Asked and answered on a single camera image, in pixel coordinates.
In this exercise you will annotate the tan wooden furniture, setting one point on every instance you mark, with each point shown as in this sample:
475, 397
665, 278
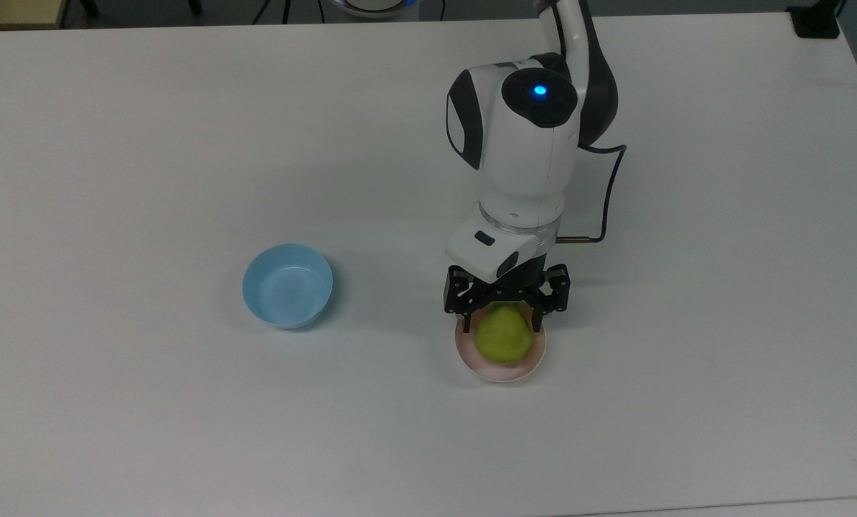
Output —
12, 13

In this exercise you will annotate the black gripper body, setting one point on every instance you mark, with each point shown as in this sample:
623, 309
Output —
522, 276

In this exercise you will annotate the blue plastic bowl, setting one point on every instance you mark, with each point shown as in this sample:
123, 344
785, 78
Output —
287, 287

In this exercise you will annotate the pink plastic bowl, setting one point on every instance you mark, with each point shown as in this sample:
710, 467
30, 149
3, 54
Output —
504, 373

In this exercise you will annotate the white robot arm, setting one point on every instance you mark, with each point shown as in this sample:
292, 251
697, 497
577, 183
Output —
522, 158

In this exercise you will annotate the black tripod legs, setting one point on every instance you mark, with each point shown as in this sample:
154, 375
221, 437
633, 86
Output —
285, 8

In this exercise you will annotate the black table corner clamp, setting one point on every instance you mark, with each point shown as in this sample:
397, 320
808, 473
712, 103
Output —
816, 18

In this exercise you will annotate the green pear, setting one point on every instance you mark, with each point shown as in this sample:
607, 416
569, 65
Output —
504, 336

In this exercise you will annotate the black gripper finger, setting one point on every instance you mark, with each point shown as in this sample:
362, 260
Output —
556, 291
459, 294

